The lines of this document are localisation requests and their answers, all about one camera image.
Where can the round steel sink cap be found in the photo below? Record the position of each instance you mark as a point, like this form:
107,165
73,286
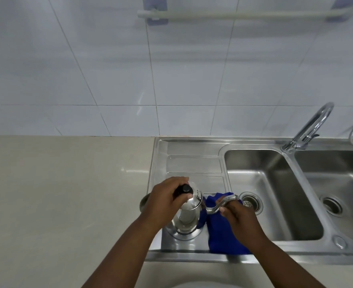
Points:
340,242

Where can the white towel rail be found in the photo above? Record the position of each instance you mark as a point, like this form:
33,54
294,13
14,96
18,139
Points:
242,14

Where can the lilac rail wall mount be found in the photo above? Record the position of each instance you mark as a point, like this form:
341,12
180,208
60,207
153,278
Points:
155,2
342,5

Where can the stainless steel gooseneck kettle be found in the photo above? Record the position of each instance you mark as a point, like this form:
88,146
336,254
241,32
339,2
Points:
188,224

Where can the person's right thumb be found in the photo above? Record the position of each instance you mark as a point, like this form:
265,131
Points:
225,212

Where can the blue cloth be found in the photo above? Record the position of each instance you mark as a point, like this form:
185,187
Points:
221,236

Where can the person's right forearm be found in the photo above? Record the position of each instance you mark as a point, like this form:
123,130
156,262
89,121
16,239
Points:
279,263

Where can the chrome curved faucet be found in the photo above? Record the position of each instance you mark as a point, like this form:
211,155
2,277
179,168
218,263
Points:
309,127

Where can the person's left hand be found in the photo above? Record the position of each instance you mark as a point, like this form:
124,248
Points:
160,200

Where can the person's left thumb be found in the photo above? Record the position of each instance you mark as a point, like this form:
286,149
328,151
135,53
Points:
184,197

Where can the person's right hand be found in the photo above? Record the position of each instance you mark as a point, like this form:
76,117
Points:
242,221

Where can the kettle lid with black knob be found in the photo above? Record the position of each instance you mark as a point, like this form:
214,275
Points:
194,197

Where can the person's left forearm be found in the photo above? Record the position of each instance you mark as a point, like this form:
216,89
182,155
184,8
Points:
125,254

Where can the stainless steel double sink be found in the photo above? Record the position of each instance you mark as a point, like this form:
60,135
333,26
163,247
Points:
284,182

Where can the round sink drain strainer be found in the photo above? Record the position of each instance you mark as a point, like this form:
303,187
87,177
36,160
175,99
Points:
331,206
252,203

